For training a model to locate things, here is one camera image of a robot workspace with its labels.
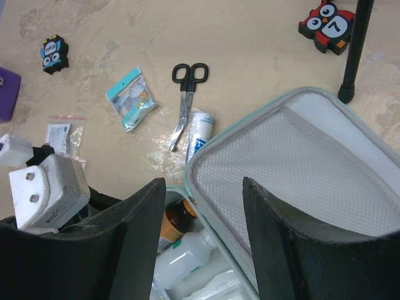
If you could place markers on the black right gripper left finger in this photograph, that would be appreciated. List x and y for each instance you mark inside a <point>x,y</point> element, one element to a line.
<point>110,255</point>

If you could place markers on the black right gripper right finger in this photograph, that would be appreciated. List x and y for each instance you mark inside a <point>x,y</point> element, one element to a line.
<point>297,256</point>

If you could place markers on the white gauze packet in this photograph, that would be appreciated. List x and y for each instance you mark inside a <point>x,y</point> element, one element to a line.
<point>224,286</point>

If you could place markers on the white plastic bottle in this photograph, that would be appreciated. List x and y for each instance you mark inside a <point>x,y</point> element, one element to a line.
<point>181,259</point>

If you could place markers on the amber medicine bottle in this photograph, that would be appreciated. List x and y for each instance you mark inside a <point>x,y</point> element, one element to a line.
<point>177,220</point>

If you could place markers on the small clear packet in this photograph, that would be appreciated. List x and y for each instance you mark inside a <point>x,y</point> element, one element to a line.
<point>64,135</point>

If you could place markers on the teal packet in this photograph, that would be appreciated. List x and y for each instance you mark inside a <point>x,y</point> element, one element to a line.
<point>131,99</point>

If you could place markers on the black handled scissors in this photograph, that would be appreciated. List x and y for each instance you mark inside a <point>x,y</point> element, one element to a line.
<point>188,77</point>

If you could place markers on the mint green medicine case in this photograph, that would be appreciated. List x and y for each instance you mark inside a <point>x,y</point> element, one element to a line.
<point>308,149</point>

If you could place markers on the white bandage roll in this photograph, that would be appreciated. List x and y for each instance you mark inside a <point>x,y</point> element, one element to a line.
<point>200,132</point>

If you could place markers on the black music stand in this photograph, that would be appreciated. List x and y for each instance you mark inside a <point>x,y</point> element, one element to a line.
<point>359,30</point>

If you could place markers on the purple metronome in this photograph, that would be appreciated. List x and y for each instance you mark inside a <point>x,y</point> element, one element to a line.
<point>9,90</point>

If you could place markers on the blue owl toy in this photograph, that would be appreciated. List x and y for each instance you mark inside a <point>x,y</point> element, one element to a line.
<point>54,54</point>

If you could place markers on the red owl toy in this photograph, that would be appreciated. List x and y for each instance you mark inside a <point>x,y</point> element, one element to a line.
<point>329,27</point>

